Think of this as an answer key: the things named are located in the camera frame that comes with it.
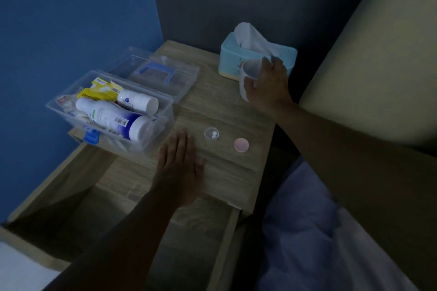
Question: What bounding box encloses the light blue tissue box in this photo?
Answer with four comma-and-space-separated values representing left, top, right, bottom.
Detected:
218, 32, 298, 82

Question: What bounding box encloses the small white bottle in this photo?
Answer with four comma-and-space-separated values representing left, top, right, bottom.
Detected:
117, 88, 160, 116

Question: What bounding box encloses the blue box latch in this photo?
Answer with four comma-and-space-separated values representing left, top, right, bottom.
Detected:
84, 129, 101, 145

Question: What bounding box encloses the translucent plastic cup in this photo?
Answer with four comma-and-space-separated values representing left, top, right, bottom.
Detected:
240, 58, 274, 102

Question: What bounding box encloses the wooden nightstand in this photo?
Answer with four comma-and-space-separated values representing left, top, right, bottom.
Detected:
68, 40, 277, 217

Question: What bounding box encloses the clear plastic storage box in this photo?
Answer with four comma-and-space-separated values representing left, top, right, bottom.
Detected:
46, 69, 175, 156

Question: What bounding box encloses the person's right hand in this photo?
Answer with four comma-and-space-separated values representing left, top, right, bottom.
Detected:
243, 56, 294, 115

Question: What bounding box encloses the person's left hand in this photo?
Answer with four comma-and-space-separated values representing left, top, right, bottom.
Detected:
150, 130, 206, 208

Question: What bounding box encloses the wooden drawer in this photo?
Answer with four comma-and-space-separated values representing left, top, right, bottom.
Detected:
0, 141, 244, 291

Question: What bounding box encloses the beige headboard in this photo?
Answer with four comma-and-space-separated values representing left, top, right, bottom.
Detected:
298, 0, 437, 149

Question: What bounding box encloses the white and red packet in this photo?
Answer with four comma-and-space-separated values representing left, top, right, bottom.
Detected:
56, 94, 80, 111

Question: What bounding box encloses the clear lid with blue handle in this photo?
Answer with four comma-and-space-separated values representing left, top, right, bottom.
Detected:
108, 47, 201, 104

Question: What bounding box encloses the person's left forearm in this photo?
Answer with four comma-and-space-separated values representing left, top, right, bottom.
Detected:
44, 188, 181, 291

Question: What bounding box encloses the white tissue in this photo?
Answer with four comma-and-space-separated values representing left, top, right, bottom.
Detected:
234, 22, 282, 58

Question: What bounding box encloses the pink round cap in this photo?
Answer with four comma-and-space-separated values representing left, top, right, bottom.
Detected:
234, 137, 250, 153

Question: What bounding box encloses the yellow packet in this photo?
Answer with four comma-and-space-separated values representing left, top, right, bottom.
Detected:
76, 77, 124, 102

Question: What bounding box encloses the large white spray bottle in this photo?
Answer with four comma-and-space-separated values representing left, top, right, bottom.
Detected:
75, 97, 154, 142

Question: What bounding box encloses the person's right forearm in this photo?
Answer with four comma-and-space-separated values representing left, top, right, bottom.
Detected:
273, 101, 437, 291

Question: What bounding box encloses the white bedding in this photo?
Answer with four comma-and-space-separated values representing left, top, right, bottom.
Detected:
254, 156, 421, 291

